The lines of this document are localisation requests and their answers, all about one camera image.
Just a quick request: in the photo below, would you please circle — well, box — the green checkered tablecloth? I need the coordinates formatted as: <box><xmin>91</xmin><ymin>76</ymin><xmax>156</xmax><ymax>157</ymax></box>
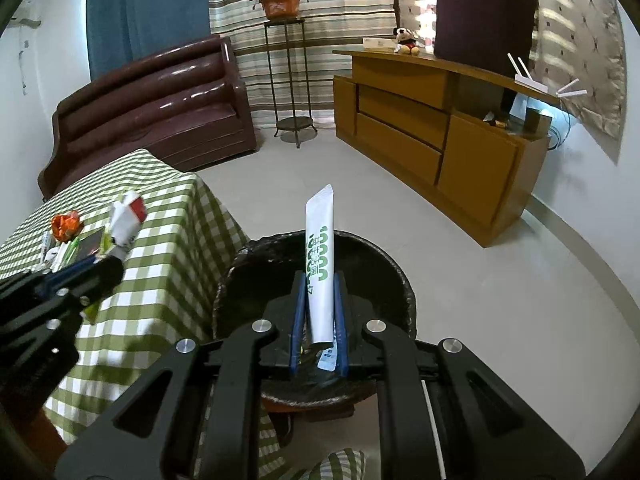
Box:
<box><xmin>0</xmin><ymin>147</ymin><xmax>368</xmax><ymax>480</ymax></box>

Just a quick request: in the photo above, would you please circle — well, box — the mickey mouse plush toy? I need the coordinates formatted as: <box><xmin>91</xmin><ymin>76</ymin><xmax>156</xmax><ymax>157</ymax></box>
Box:
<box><xmin>393</xmin><ymin>27</ymin><xmax>420</xmax><ymax>55</ymax></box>

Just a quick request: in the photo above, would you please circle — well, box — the wooden sideboard cabinet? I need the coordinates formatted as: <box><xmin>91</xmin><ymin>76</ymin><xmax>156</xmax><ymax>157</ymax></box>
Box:
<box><xmin>333</xmin><ymin>50</ymin><xmax>561</xmax><ymax>247</ymax></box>

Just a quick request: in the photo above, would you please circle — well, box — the dark purple curtain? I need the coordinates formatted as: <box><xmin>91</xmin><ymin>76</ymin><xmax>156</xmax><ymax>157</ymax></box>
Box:
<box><xmin>434</xmin><ymin>0</ymin><xmax>538</xmax><ymax>78</ymax></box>

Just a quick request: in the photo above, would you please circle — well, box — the white green toothpaste tube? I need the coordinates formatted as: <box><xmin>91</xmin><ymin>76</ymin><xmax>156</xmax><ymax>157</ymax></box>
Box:
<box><xmin>305</xmin><ymin>184</ymin><xmax>337</xmax><ymax>372</ymax></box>

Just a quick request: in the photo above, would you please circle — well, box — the white air conditioner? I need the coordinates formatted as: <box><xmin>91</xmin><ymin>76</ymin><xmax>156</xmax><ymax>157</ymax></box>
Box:
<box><xmin>8</xmin><ymin>16</ymin><xmax>41</xmax><ymax>29</ymax></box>

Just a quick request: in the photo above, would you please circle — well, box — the black metal plant stand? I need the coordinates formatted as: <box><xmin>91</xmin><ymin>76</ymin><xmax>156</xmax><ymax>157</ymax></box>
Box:
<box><xmin>262</xmin><ymin>18</ymin><xmax>318</xmax><ymax>148</ymax></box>

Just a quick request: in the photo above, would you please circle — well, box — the blue curtain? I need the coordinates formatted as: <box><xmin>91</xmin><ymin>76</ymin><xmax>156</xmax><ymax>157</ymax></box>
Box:
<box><xmin>86</xmin><ymin>0</ymin><xmax>210</xmax><ymax>79</ymax></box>

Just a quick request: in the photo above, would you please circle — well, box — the white box on cabinet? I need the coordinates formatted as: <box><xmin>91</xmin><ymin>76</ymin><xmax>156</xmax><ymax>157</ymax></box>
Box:
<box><xmin>362</xmin><ymin>37</ymin><xmax>396</xmax><ymax>52</ymax></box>

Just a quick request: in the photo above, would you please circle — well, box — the black trash bin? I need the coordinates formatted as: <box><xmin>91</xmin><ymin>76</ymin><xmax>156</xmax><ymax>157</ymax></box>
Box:
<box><xmin>213</xmin><ymin>231</ymin><xmax>416</xmax><ymax>412</ymax></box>

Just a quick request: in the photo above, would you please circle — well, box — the striped beige curtain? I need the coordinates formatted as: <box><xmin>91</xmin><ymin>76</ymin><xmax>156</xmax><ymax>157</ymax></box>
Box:
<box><xmin>208</xmin><ymin>0</ymin><xmax>396</xmax><ymax>129</ymax></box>

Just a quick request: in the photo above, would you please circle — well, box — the dark red leather sofa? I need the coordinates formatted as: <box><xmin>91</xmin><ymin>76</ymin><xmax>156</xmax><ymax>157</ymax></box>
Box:
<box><xmin>38</xmin><ymin>35</ymin><xmax>257</xmax><ymax>200</ymax></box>

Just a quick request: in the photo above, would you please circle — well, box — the white blue toothpaste tube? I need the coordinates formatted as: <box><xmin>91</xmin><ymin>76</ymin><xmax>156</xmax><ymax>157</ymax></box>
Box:
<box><xmin>40</xmin><ymin>230</ymin><xmax>53</xmax><ymax>260</ymax></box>

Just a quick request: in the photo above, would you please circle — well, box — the green white tissue pack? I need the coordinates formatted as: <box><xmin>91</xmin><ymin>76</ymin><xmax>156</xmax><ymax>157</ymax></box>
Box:
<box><xmin>50</xmin><ymin>237</ymin><xmax>79</xmax><ymax>272</ymax></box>

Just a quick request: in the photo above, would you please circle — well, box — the dark cigarette carton box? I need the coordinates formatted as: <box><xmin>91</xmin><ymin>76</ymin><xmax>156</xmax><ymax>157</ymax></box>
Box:
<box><xmin>73</xmin><ymin>228</ymin><xmax>104</xmax><ymax>262</ymax></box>

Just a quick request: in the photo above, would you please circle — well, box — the white wifi router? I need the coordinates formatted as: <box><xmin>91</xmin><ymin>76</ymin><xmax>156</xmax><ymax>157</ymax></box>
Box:
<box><xmin>506</xmin><ymin>53</ymin><xmax>588</xmax><ymax>98</ymax></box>

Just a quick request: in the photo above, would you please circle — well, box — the green wrapper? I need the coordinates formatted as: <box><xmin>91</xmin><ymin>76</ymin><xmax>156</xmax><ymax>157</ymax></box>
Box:
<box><xmin>81</xmin><ymin>190</ymin><xmax>150</xmax><ymax>325</ymax></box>

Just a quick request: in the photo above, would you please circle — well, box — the orange crumpled wrapper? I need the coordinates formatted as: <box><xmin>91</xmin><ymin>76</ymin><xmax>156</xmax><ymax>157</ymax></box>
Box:
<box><xmin>51</xmin><ymin>210</ymin><xmax>84</xmax><ymax>243</ymax></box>

